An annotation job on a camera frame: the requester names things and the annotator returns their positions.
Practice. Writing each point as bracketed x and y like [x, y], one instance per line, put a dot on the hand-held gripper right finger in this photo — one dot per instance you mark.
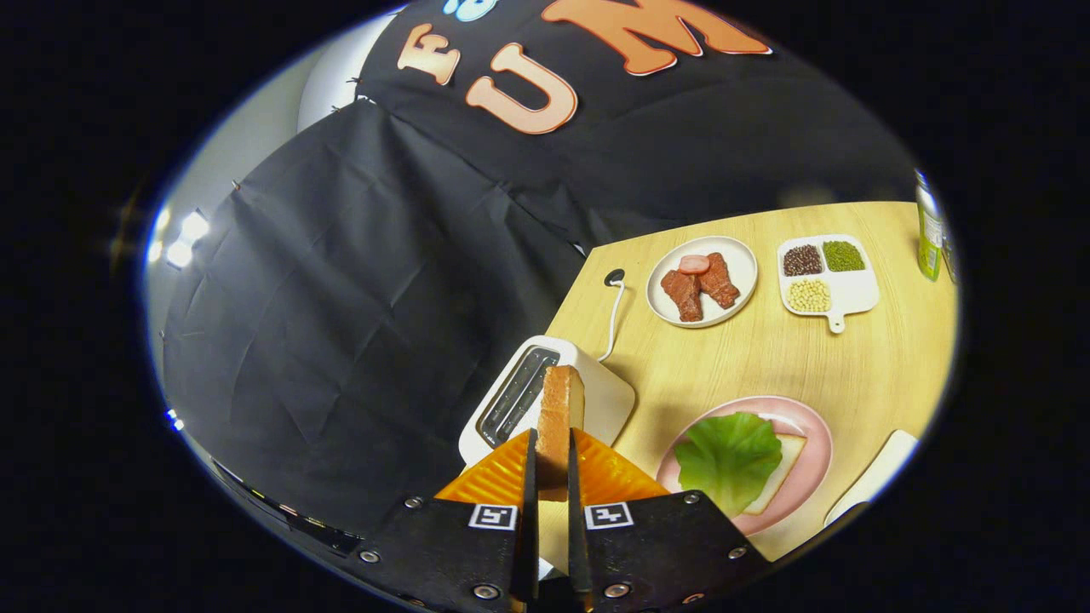
[656, 549]

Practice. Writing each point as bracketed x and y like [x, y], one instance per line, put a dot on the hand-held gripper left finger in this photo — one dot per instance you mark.
[460, 553]

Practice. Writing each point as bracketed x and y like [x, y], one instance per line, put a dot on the green lettuce leaf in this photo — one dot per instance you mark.
[728, 460]

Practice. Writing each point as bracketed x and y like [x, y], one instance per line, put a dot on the toasted bread slice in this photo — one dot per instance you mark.
[558, 417]

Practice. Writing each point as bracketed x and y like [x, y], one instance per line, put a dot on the white toaster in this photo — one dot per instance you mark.
[609, 400]

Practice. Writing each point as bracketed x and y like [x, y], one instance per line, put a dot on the white bread slice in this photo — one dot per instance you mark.
[788, 464]

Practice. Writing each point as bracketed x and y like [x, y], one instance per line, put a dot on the pink round plate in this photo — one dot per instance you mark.
[813, 443]

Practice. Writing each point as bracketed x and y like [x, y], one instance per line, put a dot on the white oblong plate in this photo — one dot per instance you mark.
[881, 472]

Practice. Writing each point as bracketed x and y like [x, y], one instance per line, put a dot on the brown meat piece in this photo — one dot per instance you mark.
[684, 298]
[720, 283]

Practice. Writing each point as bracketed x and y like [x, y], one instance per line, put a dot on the black backdrop cloth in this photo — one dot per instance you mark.
[383, 281]

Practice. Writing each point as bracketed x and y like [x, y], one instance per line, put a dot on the pink sausage slice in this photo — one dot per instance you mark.
[694, 264]

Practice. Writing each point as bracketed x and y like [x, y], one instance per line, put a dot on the pile of soybeans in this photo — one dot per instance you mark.
[809, 295]

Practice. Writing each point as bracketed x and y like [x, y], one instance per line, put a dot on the grey round plate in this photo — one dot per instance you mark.
[742, 264]

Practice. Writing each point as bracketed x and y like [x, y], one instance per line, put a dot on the pile of dark beans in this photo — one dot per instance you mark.
[802, 260]

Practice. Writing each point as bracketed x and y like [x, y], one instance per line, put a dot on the white divided dish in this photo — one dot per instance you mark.
[856, 294]

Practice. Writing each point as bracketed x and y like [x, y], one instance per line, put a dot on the pile of green beans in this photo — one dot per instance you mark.
[843, 255]

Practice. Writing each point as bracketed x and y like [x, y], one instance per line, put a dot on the green label bottle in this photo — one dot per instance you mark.
[928, 230]

